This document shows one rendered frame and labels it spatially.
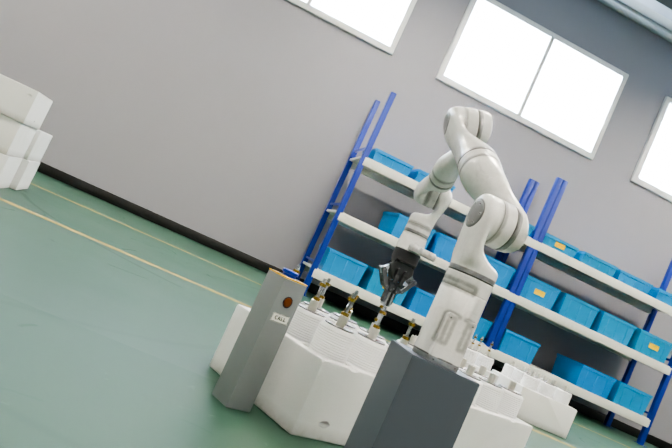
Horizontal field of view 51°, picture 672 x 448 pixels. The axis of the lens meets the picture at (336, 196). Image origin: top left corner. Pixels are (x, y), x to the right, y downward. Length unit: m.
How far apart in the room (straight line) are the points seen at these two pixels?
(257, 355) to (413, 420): 0.46
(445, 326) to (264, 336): 0.47
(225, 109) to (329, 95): 1.01
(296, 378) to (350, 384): 0.13
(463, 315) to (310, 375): 0.46
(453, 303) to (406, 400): 0.19
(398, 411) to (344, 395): 0.43
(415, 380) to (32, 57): 6.06
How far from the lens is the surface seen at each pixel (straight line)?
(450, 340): 1.33
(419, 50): 7.26
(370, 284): 6.27
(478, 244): 1.33
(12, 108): 3.94
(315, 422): 1.70
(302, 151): 6.86
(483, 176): 1.49
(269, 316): 1.61
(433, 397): 1.32
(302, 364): 1.68
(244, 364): 1.62
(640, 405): 7.63
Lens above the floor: 0.40
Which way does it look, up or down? 5 degrees up
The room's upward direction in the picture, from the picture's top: 25 degrees clockwise
